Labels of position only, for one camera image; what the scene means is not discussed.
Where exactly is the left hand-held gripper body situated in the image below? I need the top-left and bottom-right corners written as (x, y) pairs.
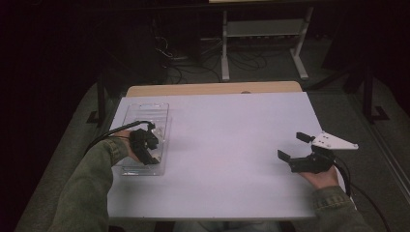
top-left (129, 123), bottom-right (161, 155)

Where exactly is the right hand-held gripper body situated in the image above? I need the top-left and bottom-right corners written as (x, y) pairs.
top-left (287, 130), bottom-right (360, 175)

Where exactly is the clear plastic tray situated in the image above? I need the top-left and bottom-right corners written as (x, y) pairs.
top-left (114, 102), bottom-right (173, 177)

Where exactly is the person's left hand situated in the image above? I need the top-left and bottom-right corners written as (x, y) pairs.
top-left (112, 130), bottom-right (141, 163)

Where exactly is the person's right hand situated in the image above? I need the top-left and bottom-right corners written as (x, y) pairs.
top-left (298, 165), bottom-right (340, 190)

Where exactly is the white table cover board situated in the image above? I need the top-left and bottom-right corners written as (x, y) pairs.
top-left (107, 91), bottom-right (357, 221)

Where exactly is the dark metal stand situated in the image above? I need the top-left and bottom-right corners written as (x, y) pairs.
top-left (361, 62), bottom-right (391, 125)
top-left (85, 61), bottom-right (108, 128)

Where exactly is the wooden table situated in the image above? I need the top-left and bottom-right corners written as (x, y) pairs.
top-left (125, 80), bottom-right (304, 99)

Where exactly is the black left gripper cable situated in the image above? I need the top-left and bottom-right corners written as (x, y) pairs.
top-left (84, 120), bottom-right (157, 155)

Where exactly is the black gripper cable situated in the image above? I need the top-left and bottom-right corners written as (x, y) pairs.
top-left (334, 158), bottom-right (392, 232)
top-left (84, 120), bottom-right (157, 155)

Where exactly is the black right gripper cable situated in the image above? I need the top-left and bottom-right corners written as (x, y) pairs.
top-left (334, 158), bottom-right (392, 232)

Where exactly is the tangle of floor cables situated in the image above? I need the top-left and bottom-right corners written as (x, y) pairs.
top-left (154, 34), bottom-right (269, 85)

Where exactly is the grey metal table frame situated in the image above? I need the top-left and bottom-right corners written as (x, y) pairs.
top-left (220, 5), bottom-right (315, 82)

